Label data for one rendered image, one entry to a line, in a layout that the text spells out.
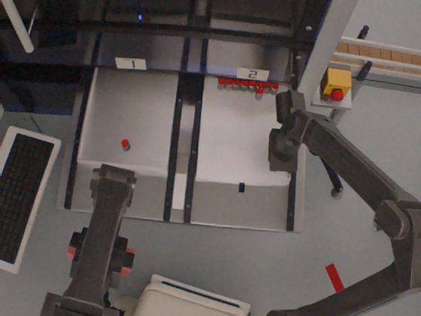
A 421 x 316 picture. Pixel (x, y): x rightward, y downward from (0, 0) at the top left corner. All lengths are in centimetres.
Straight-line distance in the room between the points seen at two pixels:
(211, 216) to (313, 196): 106
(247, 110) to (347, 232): 106
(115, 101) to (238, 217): 50
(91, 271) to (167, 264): 156
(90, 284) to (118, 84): 95
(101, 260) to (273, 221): 77
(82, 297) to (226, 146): 89
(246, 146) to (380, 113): 130
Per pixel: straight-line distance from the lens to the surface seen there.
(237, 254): 236
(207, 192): 150
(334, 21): 125
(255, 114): 159
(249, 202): 150
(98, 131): 158
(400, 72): 173
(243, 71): 148
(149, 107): 159
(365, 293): 90
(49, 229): 245
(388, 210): 82
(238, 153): 154
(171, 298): 100
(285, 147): 116
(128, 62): 150
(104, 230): 87
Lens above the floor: 232
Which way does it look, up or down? 71 degrees down
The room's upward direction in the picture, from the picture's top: 7 degrees clockwise
